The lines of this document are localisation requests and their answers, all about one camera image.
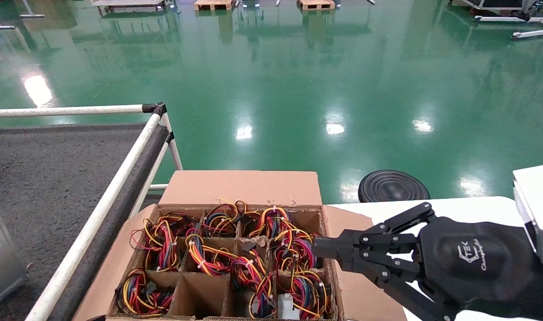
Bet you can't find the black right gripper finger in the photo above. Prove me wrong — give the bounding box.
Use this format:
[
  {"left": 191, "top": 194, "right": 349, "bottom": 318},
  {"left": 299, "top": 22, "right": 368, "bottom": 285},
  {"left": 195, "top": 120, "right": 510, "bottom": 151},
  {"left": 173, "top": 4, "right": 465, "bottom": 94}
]
[{"left": 311, "top": 202, "right": 434, "bottom": 259}]

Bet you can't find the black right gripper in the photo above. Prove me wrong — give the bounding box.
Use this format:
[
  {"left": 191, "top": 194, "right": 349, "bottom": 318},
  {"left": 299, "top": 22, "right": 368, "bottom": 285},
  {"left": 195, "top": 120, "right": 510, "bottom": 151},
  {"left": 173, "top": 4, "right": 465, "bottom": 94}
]
[{"left": 338, "top": 216, "right": 543, "bottom": 321}]

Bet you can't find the brown cardboard divider box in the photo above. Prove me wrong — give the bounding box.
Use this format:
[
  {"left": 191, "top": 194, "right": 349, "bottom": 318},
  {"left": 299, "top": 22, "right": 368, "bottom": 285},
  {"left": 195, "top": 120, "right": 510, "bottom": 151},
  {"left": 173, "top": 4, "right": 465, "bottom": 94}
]
[{"left": 73, "top": 170, "right": 408, "bottom": 321}]

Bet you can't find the black round ribbed disc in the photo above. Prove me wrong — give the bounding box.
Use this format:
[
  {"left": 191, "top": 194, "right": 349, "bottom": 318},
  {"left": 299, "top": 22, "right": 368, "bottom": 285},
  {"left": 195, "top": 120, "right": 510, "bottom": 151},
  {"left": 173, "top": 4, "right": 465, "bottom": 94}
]
[{"left": 358, "top": 169, "right": 431, "bottom": 204}]

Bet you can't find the dark padded bar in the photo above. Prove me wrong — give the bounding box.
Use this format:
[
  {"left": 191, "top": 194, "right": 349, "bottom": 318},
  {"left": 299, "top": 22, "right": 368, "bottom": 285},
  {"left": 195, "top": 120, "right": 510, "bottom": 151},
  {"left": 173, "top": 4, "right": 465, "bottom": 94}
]
[{"left": 49, "top": 126, "right": 171, "bottom": 321}]

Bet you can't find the wooden pallet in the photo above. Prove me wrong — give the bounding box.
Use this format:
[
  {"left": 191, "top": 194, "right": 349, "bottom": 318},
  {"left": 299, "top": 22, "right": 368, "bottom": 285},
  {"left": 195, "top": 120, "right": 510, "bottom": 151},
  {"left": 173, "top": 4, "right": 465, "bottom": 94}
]
[
  {"left": 298, "top": 0, "right": 336, "bottom": 11},
  {"left": 194, "top": 0, "right": 236, "bottom": 12}
]

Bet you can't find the dark equipment cart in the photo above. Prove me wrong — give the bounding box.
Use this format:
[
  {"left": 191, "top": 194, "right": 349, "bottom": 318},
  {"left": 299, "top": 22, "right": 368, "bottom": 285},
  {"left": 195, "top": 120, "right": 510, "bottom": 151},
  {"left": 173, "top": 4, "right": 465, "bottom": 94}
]
[{"left": 449, "top": 0, "right": 543, "bottom": 16}]

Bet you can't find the grey felt mat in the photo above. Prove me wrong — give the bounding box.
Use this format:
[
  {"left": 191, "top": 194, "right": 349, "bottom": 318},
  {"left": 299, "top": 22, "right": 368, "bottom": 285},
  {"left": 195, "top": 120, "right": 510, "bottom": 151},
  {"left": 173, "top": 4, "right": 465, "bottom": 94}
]
[{"left": 0, "top": 124, "right": 165, "bottom": 321}]

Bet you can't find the grey low platform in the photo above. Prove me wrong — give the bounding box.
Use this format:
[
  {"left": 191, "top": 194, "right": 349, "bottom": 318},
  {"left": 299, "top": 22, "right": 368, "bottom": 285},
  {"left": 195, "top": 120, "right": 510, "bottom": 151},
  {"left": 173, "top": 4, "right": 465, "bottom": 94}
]
[{"left": 91, "top": 0, "right": 167, "bottom": 14}]

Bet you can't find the power supply with coloured wires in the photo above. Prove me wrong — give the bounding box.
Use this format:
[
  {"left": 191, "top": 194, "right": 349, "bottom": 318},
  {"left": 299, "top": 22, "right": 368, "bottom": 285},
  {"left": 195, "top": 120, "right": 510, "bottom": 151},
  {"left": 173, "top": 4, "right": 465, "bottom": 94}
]
[
  {"left": 248, "top": 272, "right": 277, "bottom": 320},
  {"left": 163, "top": 212, "right": 199, "bottom": 237},
  {"left": 230, "top": 243, "right": 266, "bottom": 288},
  {"left": 185, "top": 227, "right": 239, "bottom": 275},
  {"left": 203, "top": 200, "right": 246, "bottom": 238},
  {"left": 245, "top": 206, "right": 295, "bottom": 239},
  {"left": 130, "top": 218, "right": 184, "bottom": 273},
  {"left": 271, "top": 228, "right": 321, "bottom": 272},
  {"left": 116, "top": 269, "right": 176, "bottom": 318},
  {"left": 278, "top": 267, "right": 331, "bottom": 321}
]

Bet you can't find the white metal floor frame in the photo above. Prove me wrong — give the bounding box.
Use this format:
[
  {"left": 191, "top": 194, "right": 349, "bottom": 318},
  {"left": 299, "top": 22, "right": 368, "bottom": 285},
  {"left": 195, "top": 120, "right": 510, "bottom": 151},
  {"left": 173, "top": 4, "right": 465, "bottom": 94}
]
[
  {"left": 474, "top": 14, "right": 543, "bottom": 25},
  {"left": 512, "top": 27, "right": 543, "bottom": 40}
]

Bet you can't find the white pipe table frame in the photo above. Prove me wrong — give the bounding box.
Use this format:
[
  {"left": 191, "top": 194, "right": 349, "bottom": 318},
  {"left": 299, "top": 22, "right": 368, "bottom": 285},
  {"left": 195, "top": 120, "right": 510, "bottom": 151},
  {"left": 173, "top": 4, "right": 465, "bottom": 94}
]
[{"left": 0, "top": 102, "right": 184, "bottom": 321}]

